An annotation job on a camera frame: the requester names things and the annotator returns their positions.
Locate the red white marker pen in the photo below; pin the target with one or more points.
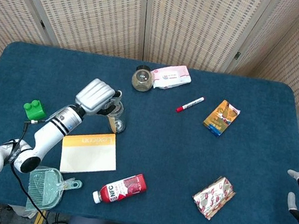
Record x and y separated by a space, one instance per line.
190 104

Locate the orange blue carton box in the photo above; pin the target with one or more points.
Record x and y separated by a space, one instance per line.
221 118

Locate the green toy block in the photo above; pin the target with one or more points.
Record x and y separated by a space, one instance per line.
34 111

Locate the yellow white book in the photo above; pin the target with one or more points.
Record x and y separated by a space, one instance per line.
90 154

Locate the green packaged dustpan brush set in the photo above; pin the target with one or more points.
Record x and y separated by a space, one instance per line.
47 189

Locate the red NFC juice bottle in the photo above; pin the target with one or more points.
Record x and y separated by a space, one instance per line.
122 189

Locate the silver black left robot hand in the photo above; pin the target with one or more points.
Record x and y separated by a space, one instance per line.
93 95

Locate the gold red snack packet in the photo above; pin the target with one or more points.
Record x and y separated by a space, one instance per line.
214 197

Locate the blue table cloth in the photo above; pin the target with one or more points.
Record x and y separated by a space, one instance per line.
162 137

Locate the clear drinking glass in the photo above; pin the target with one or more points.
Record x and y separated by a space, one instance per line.
119 121

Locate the pink white tissue pack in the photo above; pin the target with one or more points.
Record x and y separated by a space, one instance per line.
171 76

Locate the round glass jar black lid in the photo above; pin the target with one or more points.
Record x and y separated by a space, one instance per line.
142 80

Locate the black screen hinge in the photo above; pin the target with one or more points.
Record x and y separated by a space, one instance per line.
237 55
42 24

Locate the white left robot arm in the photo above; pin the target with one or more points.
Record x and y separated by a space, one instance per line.
48 132

